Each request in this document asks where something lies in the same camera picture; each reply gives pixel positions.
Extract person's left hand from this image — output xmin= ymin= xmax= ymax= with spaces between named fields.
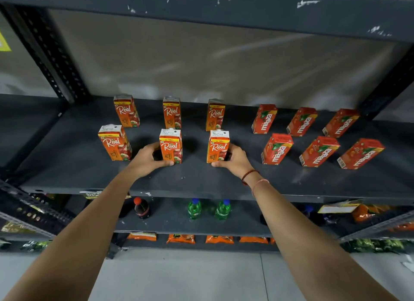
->
xmin=127 ymin=142 xmax=175 ymax=179

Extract person's right hand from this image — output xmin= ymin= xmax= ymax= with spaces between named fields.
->
xmin=211 ymin=144 xmax=255 ymax=179

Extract orange apple juice carton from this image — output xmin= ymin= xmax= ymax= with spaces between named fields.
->
xmin=206 ymin=130 xmax=231 ymax=164
xmin=159 ymin=128 xmax=183 ymax=164

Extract person's right forearm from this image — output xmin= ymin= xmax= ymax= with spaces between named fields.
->
xmin=242 ymin=170 xmax=400 ymax=301

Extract person's left forearm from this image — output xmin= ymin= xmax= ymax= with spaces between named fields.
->
xmin=0 ymin=166 xmax=140 ymax=301

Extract green bottle with blue cap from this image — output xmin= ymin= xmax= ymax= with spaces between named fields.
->
xmin=215 ymin=199 xmax=232 ymax=221
xmin=188 ymin=198 xmax=202 ymax=220

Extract cola bottle with red cap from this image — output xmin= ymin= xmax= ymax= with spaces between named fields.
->
xmin=133 ymin=197 xmax=151 ymax=220

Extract group of orange drink cartons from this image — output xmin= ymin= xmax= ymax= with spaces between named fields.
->
xmin=98 ymin=94 xmax=226 ymax=162

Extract orange snack packet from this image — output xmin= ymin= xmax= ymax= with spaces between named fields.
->
xmin=239 ymin=236 xmax=269 ymax=245
xmin=205 ymin=235 xmax=235 ymax=245
xmin=127 ymin=232 xmax=157 ymax=242
xmin=166 ymin=234 xmax=196 ymax=245

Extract group of red mango cartons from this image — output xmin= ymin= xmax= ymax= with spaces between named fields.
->
xmin=251 ymin=104 xmax=386 ymax=171

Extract dark bottle with blue cap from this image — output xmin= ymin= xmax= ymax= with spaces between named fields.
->
xmin=303 ymin=204 xmax=325 ymax=227

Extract dark grey metal shelf rack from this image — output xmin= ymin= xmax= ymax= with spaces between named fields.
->
xmin=0 ymin=0 xmax=414 ymax=260

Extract large orange snack bag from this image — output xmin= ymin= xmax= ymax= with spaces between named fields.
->
xmin=351 ymin=204 xmax=389 ymax=223
xmin=388 ymin=222 xmax=414 ymax=233

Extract dark green snack packet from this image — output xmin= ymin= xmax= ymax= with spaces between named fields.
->
xmin=19 ymin=240 xmax=50 ymax=252

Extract golden snack packet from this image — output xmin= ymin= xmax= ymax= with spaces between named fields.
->
xmin=1 ymin=221 xmax=37 ymax=235

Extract green snack packets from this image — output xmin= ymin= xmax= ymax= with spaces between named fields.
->
xmin=341 ymin=238 xmax=407 ymax=255

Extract red thread bracelet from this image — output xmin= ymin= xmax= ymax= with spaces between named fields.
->
xmin=241 ymin=169 xmax=260 ymax=186

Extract orange thread bracelet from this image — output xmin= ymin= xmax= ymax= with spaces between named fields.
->
xmin=251 ymin=179 xmax=270 ymax=196

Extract yellow wall sticker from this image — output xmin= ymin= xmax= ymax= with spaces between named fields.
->
xmin=0 ymin=31 xmax=12 ymax=52

